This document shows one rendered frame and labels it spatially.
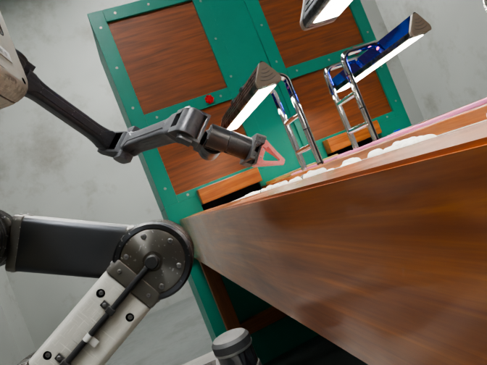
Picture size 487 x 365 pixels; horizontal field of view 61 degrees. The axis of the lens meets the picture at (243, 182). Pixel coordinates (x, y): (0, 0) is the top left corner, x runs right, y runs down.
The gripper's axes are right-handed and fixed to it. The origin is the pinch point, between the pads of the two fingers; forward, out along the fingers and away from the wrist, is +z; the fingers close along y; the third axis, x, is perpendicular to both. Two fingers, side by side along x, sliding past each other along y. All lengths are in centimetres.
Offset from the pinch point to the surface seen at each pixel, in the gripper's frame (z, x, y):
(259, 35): -2, -81, 91
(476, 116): 18.1, -7.8, -41.8
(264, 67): -8.8, -28.2, 13.6
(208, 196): -2, 4, 85
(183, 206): -11, 11, 92
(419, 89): 172, -165, 216
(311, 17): -10.2, -22.1, -26.6
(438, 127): 18.1, -8.0, -32.7
